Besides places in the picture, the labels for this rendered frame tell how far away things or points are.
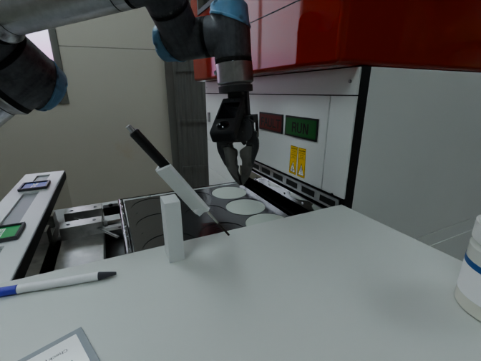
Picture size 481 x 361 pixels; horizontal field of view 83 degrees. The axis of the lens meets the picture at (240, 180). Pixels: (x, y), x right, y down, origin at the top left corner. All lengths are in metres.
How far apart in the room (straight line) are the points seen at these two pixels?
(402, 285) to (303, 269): 0.11
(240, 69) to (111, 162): 2.32
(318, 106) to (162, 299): 0.46
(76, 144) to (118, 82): 0.65
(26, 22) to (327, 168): 0.62
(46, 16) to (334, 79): 0.53
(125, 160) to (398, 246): 2.53
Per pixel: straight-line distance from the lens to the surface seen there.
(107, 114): 2.71
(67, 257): 0.63
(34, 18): 0.66
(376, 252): 0.44
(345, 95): 0.56
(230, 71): 0.56
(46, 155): 2.88
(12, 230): 0.58
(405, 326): 0.33
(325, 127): 0.59
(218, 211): 0.67
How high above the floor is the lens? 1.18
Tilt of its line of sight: 18 degrees down
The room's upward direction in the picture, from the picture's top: straight up
